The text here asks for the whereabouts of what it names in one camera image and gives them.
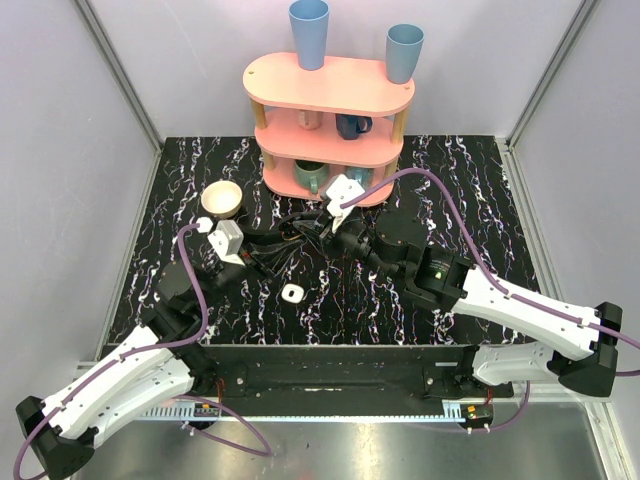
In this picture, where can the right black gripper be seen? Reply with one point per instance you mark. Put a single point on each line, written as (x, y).
(321, 235)

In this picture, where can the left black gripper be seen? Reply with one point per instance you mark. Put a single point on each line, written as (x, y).
(248, 256)

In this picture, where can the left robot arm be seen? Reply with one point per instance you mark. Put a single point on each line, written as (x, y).
(162, 358)

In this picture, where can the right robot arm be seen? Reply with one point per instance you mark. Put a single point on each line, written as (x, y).
(573, 344)

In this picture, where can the white earbud case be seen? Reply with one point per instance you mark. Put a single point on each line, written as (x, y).
(292, 293)

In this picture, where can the green glazed mug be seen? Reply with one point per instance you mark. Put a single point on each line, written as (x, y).
(311, 175)

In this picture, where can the cream ceramic bowl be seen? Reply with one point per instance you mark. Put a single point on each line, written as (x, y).
(222, 199)

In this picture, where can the light blue butterfly mug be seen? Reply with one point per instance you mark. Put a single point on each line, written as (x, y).
(364, 176)

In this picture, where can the pink mug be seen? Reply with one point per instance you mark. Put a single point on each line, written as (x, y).
(309, 120)

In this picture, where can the dark blue mug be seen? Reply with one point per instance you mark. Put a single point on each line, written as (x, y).
(351, 127)

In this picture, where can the pink three-tier wooden shelf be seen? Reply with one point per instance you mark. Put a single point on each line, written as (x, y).
(278, 88)

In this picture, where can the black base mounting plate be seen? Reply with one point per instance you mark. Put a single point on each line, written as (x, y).
(311, 382)

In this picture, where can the left blue plastic tumbler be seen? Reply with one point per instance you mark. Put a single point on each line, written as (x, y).
(309, 21)

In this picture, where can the blue plastic tumbler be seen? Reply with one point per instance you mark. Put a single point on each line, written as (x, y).
(403, 48)
(309, 21)

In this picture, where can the right blue plastic tumbler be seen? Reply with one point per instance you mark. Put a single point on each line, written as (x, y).
(403, 48)

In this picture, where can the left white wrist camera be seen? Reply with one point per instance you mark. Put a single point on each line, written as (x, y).
(225, 237)

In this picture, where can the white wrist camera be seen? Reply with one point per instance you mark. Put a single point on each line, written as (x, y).
(340, 193)
(225, 237)

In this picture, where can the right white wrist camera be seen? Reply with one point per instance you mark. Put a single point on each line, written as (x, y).
(340, 193)

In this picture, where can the aluminium rail frame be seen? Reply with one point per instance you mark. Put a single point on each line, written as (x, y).
(301, 385)

